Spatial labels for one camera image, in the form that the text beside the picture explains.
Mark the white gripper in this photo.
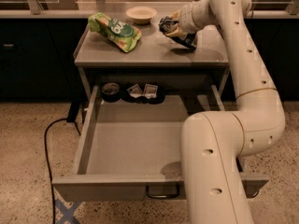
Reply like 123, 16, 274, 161
164, 0, 215, 37

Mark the blue chip bag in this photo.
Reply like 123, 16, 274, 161
159, 16, 197, 50

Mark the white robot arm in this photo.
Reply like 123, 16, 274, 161
163, 0, 285, 224

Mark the green chip bag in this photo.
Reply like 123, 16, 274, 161
88, 12, 142, 53

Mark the grey open drawer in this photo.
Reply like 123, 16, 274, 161
51, 85, 269, 203

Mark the white paper bowl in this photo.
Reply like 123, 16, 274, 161
126, 7, 157, 25

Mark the grey metal cabinet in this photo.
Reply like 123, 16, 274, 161
75, 2, 229, 92

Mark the black tray with packets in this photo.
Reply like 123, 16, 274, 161
121, 83, 165, 105

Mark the black tape roll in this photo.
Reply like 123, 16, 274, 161
101, 82, 121, 102

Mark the black floor cable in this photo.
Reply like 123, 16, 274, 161
43, 118, 82, 224

